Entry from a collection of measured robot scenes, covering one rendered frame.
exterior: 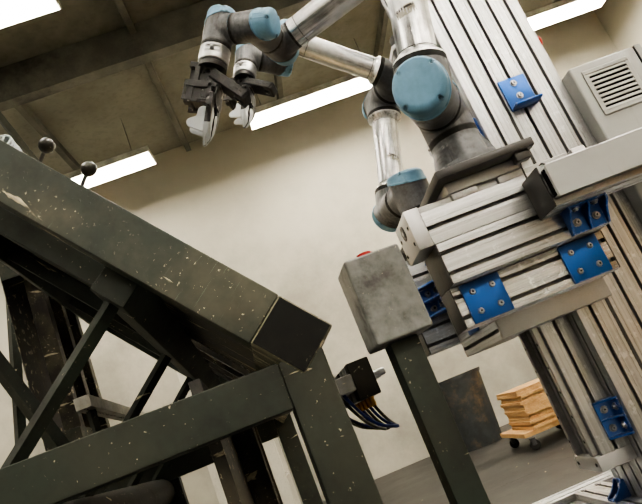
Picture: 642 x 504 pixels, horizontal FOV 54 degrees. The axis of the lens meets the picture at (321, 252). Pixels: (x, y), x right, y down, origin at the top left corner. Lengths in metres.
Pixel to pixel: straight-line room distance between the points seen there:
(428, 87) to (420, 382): 0.58
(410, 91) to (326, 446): 0.71
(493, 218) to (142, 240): 0.72
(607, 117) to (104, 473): 1.37
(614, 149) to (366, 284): 0.55
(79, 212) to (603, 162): 1.03
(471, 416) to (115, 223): 4.93
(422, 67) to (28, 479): 1.06
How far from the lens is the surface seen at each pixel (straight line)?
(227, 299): 1.23
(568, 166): 1.33
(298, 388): 1.20
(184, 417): 1.21
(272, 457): 5.54
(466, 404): 5.93
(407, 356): 1.27
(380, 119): 2.20
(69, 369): 1.37
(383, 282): 1.26
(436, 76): 1.33
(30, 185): 1.39
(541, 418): 4.66
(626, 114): 1.75
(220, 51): 1.62
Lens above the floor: 0.64
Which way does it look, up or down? 15 degrees up
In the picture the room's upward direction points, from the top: 22 degrees counter-clockwise
